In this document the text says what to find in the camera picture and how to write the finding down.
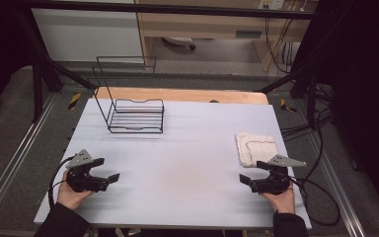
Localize black horizontal frame bar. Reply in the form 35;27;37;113
13;0;330;20

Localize hanging cables under desk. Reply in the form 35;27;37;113
264;9;299;76

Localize black wire rack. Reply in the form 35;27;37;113
87;55;166;135

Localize office chair base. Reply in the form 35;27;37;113
162;36;197;51

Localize looped black floor cable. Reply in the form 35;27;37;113
297;108;341;227

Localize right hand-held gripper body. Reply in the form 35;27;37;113
250;154;308;196

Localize person's left hand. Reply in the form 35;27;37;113
56;170;95;211

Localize black metal frame stand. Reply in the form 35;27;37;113
13;6;98;122
258;19;346;129

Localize light wooden desk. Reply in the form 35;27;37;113
134;0;320;75

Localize white power outlet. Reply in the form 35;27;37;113
258;0;285;10

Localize person's right hand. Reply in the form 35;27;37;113
260;182;296;215

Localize yellow black tape strip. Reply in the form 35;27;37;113
279;98;298;114
67;92;82;111

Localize aluminium floor rail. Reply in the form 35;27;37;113
307;131;367;237
0;93;60;226

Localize left hand-held gripper black cable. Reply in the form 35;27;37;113
47;156;75;210

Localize white towel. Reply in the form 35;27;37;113
235;131;279;168

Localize hand-held gripper black cable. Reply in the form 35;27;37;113
47;156;75;210
287;177;311;225

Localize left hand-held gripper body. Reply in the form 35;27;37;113
66;149;110;194

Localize white table cover sheet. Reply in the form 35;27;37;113
34;98;313;230

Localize right hand-held gripper black cable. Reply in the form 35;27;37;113
287;177;311;225

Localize wooden table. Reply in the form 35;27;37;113
93;86;270;106

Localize white cabinet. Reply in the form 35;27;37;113
31;8;145;62

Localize bundle of black floor cables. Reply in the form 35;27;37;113
280;83;335;141

